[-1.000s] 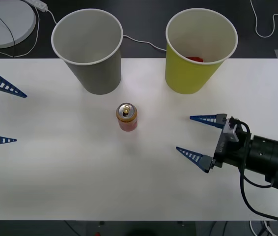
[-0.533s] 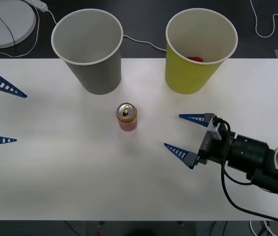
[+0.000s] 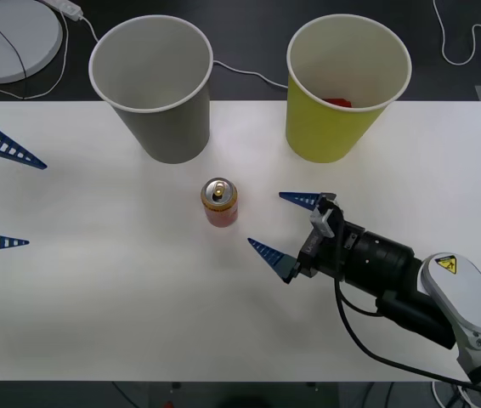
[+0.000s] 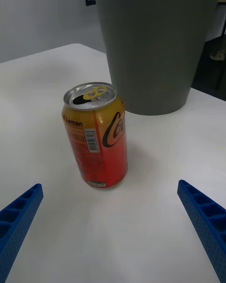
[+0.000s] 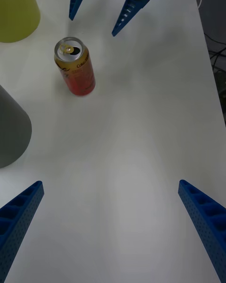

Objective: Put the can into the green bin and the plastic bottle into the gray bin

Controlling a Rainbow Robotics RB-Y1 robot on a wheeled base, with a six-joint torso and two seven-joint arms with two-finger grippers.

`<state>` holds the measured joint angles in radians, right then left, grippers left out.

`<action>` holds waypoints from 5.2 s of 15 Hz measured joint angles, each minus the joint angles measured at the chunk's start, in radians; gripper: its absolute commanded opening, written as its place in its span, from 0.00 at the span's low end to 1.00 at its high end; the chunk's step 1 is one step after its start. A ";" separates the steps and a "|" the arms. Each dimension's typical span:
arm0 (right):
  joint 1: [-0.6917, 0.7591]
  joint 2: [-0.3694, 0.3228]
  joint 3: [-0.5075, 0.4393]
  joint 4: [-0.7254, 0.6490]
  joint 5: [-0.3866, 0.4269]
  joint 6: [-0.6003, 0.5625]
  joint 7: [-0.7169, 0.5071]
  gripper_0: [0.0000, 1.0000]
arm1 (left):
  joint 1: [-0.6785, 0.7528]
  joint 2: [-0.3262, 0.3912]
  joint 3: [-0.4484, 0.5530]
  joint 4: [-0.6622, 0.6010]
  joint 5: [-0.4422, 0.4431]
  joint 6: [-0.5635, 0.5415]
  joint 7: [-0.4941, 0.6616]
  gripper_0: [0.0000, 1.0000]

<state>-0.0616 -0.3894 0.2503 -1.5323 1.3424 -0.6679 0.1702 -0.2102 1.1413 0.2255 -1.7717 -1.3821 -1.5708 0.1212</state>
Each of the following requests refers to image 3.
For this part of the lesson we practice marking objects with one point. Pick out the yellow-green plastic waste bin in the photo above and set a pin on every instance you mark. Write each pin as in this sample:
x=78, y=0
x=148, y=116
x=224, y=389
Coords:
x=325, y=132

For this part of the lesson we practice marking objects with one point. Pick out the orange drink can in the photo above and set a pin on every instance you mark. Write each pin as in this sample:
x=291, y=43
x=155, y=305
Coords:
x=220, y=210

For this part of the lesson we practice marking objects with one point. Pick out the white power strip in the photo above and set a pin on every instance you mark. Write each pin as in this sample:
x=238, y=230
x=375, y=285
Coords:
x=64, y=6

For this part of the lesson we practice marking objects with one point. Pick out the silver-grey and black right arm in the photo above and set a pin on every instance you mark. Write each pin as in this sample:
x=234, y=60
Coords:
x=402, y=272

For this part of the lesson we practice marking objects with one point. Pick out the grey plastic waste bin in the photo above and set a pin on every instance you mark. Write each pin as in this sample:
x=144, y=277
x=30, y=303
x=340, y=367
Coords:
x=168, y=123

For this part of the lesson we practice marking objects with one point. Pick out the white round disc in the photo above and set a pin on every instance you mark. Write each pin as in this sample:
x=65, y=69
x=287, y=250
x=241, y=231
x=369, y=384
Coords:
x=32, y=38

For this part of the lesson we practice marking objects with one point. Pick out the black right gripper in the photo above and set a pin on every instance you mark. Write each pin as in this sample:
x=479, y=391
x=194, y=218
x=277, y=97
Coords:
x=329, y=259

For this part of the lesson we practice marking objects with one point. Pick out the red can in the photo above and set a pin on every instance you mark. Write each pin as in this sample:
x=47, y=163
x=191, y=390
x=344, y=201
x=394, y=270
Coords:
x=339, y=102

